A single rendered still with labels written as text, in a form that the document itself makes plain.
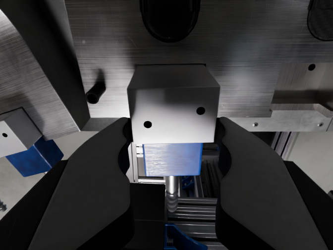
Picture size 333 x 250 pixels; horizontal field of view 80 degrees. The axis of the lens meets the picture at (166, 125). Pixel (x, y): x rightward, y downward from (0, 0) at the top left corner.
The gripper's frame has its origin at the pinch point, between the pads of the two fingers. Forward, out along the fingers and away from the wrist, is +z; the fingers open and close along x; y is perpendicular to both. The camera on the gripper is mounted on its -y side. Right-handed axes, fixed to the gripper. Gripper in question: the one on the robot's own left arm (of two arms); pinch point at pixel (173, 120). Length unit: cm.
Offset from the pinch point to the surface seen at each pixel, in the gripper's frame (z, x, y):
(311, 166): 94, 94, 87
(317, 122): 13.4, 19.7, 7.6
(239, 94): 4.4, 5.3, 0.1
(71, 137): 94, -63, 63
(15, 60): 7.9, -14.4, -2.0
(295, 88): 7.1, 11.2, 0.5
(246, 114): 4.4, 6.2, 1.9
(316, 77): 7.1, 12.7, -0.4
